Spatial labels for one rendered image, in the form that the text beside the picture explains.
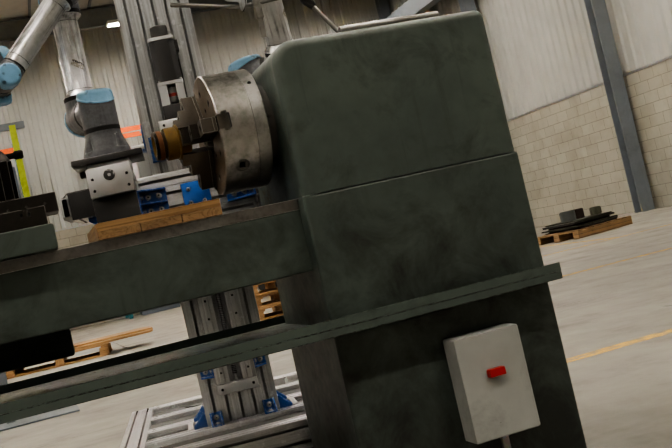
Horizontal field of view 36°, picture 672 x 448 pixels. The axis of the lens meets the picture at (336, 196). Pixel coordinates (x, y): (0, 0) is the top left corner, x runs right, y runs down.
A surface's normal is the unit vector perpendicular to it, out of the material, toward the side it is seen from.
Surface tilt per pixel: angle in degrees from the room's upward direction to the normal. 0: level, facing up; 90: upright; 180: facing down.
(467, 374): 90
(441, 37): 90
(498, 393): 90
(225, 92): 59
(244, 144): 110
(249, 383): 90
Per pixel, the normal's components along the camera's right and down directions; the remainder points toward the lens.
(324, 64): 0.29, -0.11
